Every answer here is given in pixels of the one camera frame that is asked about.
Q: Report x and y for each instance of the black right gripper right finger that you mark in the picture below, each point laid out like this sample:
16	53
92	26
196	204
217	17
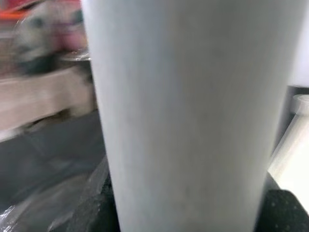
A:
285	212

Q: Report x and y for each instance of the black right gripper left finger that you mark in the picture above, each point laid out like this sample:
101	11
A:
96	207

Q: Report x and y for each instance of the white plastic table leg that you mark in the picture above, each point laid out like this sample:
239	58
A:
193	108
294	157

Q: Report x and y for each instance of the white plastic children table top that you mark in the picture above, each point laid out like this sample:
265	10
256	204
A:
301	104

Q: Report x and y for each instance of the clear plastic bag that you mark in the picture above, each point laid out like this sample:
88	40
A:
36	212

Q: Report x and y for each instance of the black tablecloth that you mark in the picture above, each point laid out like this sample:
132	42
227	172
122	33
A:
48	149

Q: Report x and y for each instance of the beige lace covered bench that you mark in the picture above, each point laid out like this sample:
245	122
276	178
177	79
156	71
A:
36	96

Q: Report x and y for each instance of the orange lid plastic bin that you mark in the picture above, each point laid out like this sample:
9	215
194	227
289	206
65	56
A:
12	13

